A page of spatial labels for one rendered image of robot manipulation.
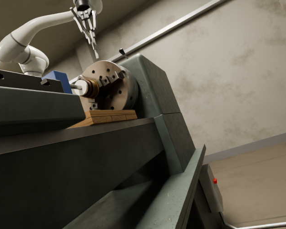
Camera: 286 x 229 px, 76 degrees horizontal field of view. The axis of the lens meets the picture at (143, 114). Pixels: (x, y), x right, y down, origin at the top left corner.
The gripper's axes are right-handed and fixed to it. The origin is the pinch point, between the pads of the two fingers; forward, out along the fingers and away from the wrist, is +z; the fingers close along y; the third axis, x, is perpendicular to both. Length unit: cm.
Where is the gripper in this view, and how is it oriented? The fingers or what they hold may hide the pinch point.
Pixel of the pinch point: (91, 38)
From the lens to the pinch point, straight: 108.9
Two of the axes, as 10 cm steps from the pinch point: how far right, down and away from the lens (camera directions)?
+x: 1.0, 0.5, 9.9
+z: 2.5, 9.7, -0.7
